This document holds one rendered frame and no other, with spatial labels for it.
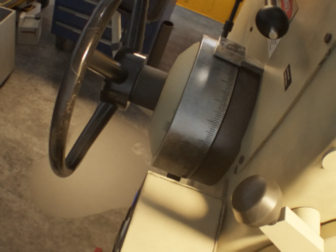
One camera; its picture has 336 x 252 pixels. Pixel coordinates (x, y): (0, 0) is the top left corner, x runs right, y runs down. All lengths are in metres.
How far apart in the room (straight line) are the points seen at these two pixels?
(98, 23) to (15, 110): 1.87
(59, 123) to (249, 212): 0.25
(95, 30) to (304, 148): 0.25
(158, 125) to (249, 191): 0.27
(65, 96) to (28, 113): 1.83
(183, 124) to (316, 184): 0.22
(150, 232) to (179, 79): 0.22
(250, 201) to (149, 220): 0.16
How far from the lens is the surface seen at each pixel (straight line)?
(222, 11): 3.29
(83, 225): 1.82
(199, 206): 0.40
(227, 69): 0.47
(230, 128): 0.45
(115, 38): 1.31
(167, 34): 2.13
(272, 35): 0.31
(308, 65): 0.34
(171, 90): 0.48
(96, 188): 1.93
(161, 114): 0.48
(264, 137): 0.38
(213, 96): 0.45
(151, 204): 0.38
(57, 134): 0.41
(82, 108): 2.25
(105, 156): 2.05
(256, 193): 0.24
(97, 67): 0.42
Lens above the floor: 1.69
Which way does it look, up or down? 47 degrees down
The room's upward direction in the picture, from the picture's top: 24 degrees clockwise
